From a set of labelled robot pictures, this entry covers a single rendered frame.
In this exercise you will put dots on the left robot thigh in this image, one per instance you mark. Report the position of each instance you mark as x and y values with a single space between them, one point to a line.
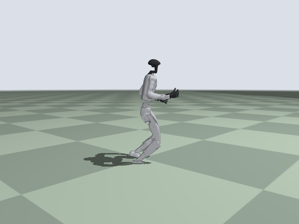
152 137

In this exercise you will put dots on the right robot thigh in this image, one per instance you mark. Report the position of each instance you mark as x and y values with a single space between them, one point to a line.
153 125

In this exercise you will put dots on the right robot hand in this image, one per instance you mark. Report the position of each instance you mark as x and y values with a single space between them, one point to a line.
173 94

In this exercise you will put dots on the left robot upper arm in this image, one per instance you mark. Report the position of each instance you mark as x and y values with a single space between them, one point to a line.
140 91

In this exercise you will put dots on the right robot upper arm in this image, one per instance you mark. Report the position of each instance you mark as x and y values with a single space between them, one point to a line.
152 80

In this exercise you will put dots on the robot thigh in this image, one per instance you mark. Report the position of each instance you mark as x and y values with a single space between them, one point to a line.
153 125
152 137

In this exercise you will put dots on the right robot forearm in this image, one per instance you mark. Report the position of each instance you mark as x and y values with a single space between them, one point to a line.
158 96

